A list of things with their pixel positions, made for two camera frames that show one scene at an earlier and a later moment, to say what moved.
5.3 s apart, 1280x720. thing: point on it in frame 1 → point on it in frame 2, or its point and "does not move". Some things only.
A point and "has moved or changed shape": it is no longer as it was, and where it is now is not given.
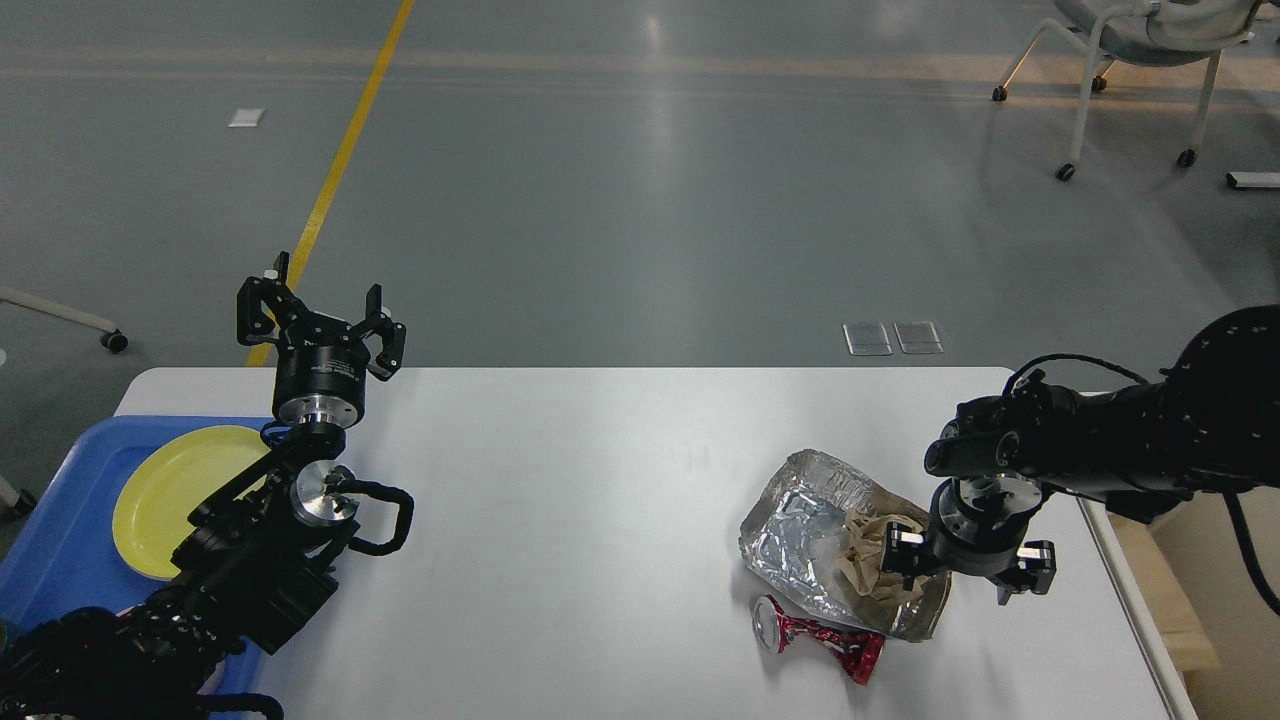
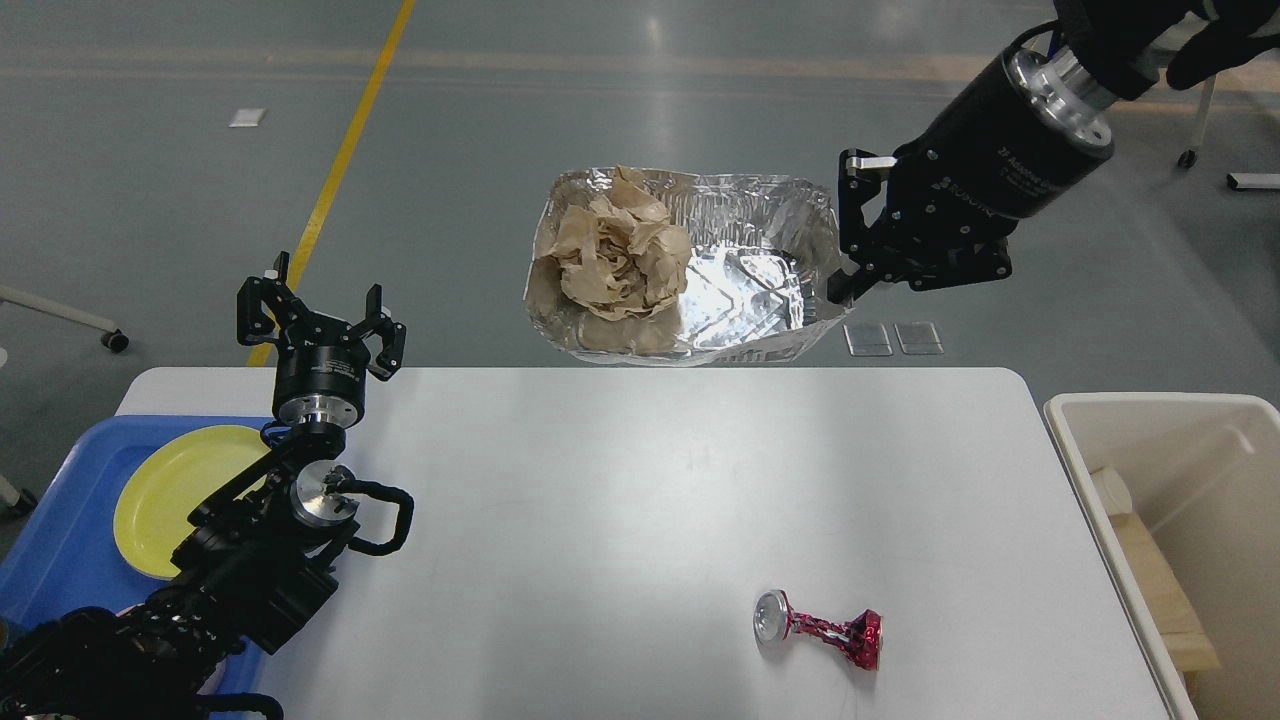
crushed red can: (859, 651) has moved or changed shape
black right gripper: (975, 525) → (955, 198)
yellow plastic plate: (165, 477) does not move
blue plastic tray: (66, 558) does not move
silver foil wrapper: (794, 530) → (763, 252)
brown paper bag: (1180, 626) does not move
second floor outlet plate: (867, 339) does not move
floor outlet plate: (918, 337) does not move
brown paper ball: (860, 551) → (612, 273)
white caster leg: (113, 339) does not move
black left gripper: (315, 386) does not move
